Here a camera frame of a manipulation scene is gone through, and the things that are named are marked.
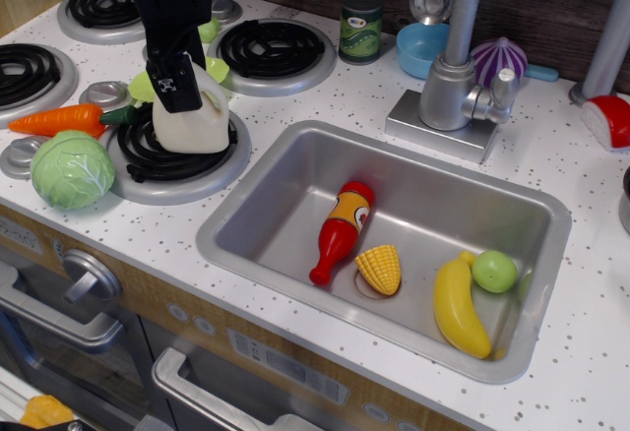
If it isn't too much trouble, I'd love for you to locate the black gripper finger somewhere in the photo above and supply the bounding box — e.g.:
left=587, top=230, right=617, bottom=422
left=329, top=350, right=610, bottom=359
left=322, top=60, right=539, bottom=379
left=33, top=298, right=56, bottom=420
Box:
left=146, top=53, right=202, bottom=113

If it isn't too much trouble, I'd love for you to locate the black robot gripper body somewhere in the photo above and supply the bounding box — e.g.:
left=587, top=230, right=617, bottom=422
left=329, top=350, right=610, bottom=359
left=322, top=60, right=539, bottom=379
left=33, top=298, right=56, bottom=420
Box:
left=134, top=0, right=212, bottom=65

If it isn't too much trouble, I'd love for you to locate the cream toy detergent bottle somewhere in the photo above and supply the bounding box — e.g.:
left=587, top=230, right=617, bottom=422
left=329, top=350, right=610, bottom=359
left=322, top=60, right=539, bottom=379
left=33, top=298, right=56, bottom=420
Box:
left=152, top=63, right=229, bottom=154

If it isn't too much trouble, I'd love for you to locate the silver metal sink basin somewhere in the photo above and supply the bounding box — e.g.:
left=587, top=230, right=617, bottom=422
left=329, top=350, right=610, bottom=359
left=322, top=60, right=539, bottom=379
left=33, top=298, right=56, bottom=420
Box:
left=197, top=121, right=572, bottom=384

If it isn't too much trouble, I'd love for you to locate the light green toy plate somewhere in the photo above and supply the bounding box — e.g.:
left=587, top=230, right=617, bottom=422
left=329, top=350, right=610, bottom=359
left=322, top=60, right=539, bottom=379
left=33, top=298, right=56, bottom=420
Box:
left=128, top=57, right=229, bottom=103

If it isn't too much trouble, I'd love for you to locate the small green toy lettuce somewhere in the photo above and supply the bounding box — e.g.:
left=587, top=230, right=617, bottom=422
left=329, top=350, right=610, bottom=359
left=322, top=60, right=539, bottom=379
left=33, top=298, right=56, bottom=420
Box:
left=197, top=18, right=221, bottom=43

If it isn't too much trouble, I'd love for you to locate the silver stove knob top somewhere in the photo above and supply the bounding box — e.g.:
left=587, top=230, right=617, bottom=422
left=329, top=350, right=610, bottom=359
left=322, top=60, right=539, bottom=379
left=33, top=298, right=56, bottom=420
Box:
left=212, top=0, right=242, bottom=26

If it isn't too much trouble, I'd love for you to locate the silver stove knob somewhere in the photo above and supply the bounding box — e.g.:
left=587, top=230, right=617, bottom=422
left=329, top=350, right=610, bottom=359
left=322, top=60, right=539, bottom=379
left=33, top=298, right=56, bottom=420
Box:
left=1, top=136, right=49, bottom=180
left=79, top=81, right=135, bottom=111
left=212, top=0, right=242, bottom=26

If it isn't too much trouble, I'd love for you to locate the silver stove knob lower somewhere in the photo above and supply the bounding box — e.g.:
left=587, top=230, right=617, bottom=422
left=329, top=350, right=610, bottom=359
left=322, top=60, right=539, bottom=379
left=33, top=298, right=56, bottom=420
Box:
left=79, top=81, right=135, bottom=111

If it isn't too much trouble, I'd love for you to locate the back left stove burner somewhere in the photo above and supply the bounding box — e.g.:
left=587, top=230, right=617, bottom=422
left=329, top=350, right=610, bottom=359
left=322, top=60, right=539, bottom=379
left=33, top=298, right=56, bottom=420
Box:
left=57, top=0, right=145, bottom=45

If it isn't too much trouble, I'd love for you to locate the stove burner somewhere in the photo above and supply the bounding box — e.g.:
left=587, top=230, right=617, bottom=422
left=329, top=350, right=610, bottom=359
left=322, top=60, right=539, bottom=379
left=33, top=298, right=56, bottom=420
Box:
left=207, top=18, right=337, bottom=97
left=100, top=103, right=251, bottom=206
left=57, top=0, right=145, bottom=45
left=1, top=43, right=79, bottom=129

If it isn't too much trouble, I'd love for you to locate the orange toy carrot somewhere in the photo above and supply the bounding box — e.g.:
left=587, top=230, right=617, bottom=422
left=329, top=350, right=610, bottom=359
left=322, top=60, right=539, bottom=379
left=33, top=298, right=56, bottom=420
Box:
left=8, top=103, right=139, bottom=138

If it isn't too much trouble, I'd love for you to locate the back right stove burner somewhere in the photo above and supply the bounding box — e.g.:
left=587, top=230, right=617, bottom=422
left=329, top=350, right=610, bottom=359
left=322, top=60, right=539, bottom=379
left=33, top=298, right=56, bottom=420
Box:
left=207, top=18, right=337, bottom=97

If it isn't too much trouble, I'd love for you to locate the front stove burner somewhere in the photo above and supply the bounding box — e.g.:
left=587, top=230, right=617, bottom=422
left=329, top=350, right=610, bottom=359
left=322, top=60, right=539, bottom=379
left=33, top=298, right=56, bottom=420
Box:
left=100, top=103, right=251, bottom=206

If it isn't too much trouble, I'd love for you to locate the green toy cabbage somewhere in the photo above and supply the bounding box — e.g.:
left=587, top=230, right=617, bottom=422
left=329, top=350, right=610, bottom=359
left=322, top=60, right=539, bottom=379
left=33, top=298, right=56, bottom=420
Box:
left=31, top=131, right=116, bottom=211

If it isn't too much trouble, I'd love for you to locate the far left stove burner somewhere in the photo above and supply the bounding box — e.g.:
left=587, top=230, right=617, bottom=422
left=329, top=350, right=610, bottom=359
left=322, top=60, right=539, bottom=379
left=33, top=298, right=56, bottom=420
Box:
left=1, top=43, right=79, bottom=129

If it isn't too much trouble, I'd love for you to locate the silver stove knob front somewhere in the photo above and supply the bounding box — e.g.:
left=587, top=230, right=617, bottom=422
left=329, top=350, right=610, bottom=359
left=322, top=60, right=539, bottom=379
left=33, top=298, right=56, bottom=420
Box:
left=1, top=136, right=49, bottom=180

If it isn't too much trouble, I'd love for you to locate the green toy pea can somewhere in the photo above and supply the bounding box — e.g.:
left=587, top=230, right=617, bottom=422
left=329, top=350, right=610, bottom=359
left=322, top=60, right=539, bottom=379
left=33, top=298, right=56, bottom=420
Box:
left=338, top=0, right=383, bottom=65

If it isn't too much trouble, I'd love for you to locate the silver oven dial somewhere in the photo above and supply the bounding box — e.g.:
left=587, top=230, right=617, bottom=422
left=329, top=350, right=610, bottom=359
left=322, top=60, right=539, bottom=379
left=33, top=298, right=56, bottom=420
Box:
left=62, top=249, right=122, bottom=304

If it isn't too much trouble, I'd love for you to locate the red toy ketchup bottle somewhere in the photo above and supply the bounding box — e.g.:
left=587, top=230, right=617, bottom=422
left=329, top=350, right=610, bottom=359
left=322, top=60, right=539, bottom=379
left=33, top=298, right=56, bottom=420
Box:
left=309, top=181, right=375, bottom=285

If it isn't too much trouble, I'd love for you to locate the blue toy pan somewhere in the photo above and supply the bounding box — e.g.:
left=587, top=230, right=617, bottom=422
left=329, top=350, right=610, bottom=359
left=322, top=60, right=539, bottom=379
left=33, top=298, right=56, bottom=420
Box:
left=397, top=23, right=559, bottom=82

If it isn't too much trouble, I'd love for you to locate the yellow toy corn piece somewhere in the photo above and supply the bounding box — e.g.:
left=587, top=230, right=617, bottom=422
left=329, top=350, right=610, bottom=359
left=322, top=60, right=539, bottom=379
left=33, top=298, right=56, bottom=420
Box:
left=354, top=245, right=402, bottom=296

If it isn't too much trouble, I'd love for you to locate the silver toy faucet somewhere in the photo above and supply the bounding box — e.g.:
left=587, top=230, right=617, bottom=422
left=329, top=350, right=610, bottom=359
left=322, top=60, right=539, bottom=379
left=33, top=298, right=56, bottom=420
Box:
left=385, top=0, right=520, bottom=163

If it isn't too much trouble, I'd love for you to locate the purple white toy onion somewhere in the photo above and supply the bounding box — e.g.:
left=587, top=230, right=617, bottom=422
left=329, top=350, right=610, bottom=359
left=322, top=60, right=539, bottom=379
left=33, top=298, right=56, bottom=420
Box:
left=472, top=37, right=528, bottom=88

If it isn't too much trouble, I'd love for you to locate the yellow cloth object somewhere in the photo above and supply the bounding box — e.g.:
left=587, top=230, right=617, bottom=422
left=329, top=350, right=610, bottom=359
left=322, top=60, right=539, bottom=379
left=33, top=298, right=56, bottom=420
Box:
left=19, top=395, right=75, bottom=429

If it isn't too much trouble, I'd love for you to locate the yellow toy banana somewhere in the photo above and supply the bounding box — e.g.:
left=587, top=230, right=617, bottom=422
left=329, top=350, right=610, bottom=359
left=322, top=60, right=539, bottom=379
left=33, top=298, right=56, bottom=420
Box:
left=433, top=251, right=492, bottom=359

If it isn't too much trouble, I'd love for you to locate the green toy apple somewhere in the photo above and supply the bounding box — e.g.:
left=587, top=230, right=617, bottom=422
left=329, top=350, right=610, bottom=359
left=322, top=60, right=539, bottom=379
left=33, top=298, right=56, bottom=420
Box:
left=472, top=250, right=518, bottom=293

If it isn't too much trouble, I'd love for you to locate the silver vertical pole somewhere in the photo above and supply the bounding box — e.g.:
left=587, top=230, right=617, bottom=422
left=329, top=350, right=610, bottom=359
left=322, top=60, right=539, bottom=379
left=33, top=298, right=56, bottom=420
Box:
left=569, top=0, right=629, bottom=107

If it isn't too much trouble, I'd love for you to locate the red white toy cheese wedge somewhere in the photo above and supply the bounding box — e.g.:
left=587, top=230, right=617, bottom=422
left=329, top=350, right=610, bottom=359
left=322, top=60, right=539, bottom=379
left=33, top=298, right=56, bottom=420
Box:
left=581, top=95, right=629, bottom=152

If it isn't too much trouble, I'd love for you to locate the silver oven door handle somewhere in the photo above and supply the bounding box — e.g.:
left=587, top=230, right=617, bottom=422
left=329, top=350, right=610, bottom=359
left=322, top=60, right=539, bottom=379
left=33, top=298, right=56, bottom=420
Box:
left=1, top=262, right=125, bottom=353

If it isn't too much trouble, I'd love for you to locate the silver dishwasher door handle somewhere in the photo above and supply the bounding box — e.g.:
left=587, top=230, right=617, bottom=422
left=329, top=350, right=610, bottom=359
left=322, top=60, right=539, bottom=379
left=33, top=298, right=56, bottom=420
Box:
left=152, top=347, right=319, bottom=431

